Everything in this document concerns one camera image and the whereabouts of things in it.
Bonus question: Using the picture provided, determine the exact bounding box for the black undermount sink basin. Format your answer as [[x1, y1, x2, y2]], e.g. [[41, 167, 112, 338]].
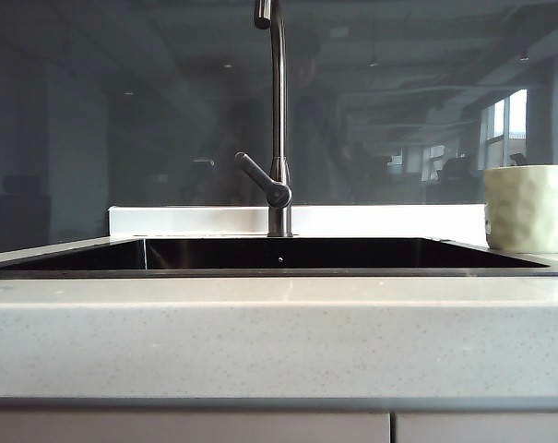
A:
[[0, 235, 558, 279]]

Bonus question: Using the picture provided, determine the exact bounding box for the chrome gooseneck faucet body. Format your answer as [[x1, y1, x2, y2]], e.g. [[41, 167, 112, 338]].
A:
[[253, 0, 294, 238]]

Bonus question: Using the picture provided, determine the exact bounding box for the pale green dimpled mug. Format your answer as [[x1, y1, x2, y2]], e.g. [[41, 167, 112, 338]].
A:
[[483, 164, 558, 255]]

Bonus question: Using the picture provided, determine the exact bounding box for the white counter upstand strip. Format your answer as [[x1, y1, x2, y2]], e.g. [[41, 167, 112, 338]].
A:
[[107, 204, 488, 237]]

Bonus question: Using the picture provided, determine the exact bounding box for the wide grey cabinet door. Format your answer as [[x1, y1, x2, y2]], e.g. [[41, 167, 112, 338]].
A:
[[0, 411, 392, 443]]

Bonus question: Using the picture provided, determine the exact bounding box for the narrow grey cabinet door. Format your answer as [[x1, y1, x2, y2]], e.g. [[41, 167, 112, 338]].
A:
[[395, 411, 558, 443]]

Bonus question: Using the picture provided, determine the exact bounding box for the chrome faucet lever handle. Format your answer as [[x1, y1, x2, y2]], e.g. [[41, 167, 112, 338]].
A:
[[234, 151, 292, 208]]

